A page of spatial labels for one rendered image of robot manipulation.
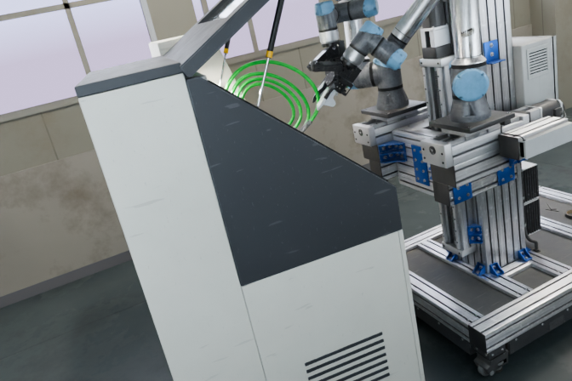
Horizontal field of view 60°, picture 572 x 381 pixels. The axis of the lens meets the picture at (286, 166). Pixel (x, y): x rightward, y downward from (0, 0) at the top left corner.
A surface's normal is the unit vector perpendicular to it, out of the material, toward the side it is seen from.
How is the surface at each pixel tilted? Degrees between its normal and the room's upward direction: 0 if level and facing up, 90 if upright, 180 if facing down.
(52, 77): 90
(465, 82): 98
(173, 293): 90
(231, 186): 90
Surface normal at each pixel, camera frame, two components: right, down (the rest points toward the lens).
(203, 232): 0.31, 0.23
